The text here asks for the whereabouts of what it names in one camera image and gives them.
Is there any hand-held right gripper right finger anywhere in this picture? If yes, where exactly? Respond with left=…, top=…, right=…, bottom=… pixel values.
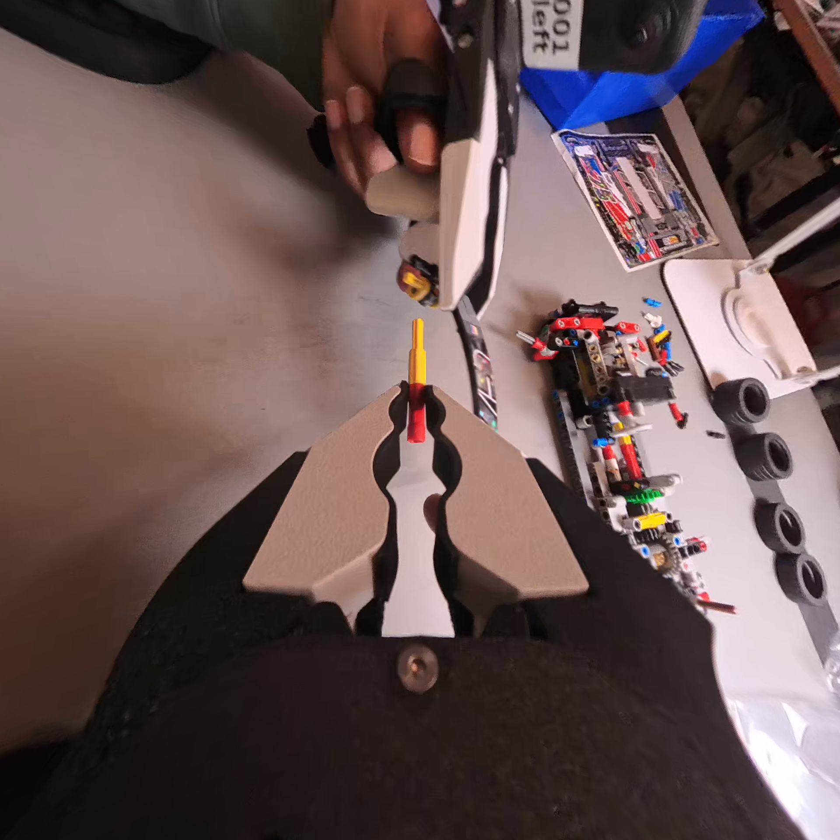
left=427, top=384, right=590, bottom=632

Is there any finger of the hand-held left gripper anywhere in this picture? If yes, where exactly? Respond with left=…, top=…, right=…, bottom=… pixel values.
left=436, top=59, right=509, bottom=312
left=474, top=152, right=513, bottom=320

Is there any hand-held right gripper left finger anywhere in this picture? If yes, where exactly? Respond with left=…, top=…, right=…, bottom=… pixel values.
left=243, top=382, right=409, bottom=630

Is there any black lego panel assembly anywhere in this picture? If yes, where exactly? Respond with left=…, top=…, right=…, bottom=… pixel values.
left=395, top=255, right=501, bottom=433

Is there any person's left forearm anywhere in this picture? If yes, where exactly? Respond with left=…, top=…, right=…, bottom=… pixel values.
left=0, top=0, right=339, bottom=112

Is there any lego sticker sheet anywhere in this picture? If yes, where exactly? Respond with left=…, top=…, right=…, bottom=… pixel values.
left=551, top=128, right=721, bottom=273

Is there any lego car chassis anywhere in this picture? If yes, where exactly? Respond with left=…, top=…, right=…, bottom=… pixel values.
left=515, top=298, right=737, bottom=616

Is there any black lego tyre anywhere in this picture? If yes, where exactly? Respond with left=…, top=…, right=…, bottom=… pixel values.
left=753, top=500, right=807, bottom=552
left=710, top=377, right=772, bottom=424
left=734, top=432, right=794, bottom=482
left=774, top=553, right=829, bottom=606

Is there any person's left hand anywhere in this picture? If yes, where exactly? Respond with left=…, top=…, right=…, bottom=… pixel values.
left=322, top=0, right=455, bottom=198

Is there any blue plastic bin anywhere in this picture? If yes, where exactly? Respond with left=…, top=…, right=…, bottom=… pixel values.
left=518, top=0, right=767, bottom=130

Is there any white stand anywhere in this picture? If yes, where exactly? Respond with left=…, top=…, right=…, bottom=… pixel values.
left=659, top=197, right=840, bottom=401

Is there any clear plastic bag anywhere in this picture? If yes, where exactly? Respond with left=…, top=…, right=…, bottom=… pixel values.
left=718, top=650, right=840, bottom=840

